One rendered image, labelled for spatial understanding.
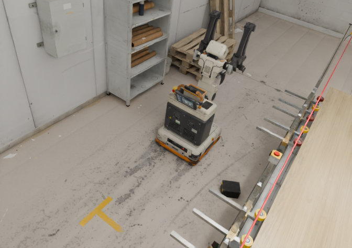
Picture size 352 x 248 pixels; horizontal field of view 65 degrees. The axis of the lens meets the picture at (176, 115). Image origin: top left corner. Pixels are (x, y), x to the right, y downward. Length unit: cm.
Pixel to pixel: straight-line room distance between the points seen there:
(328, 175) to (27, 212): 283
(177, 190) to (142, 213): 49
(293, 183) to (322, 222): 35
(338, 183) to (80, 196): 247
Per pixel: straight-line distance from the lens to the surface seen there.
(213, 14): 330
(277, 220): 225
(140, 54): 441
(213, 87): 331
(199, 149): 335
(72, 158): 357
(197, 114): 308
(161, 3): 437
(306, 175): 266
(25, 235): 311
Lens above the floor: 264
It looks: 39 degrees down
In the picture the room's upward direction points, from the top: 10 degrees clockwise
